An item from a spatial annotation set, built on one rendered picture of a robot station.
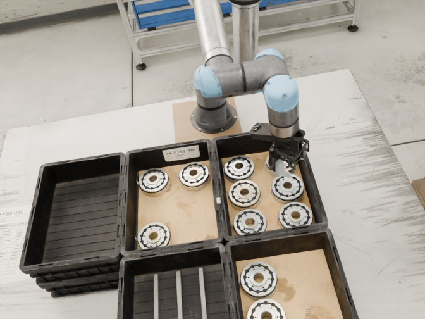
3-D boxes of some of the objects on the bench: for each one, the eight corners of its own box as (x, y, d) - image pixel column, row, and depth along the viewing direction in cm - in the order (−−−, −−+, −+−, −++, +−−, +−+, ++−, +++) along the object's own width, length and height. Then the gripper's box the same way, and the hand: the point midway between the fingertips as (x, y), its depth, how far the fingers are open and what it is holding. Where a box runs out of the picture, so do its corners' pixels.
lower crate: (66, 200, 163) (53, 182, 154) (141, 188, 162) (133, 169, 153) (50, 300, 138) (34, 287, 128) (140, 288, 137) (130, 273, 127)
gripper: (288, 152, 101) (291, 195, 119) (314, 119, 105) (314, 164, 123) (258, 138, 105) (266, 181, 123) (286, 106, 110) (289, 152, 127)
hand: (281, 166), depth 123 cm, fingers open, 5 cm apart
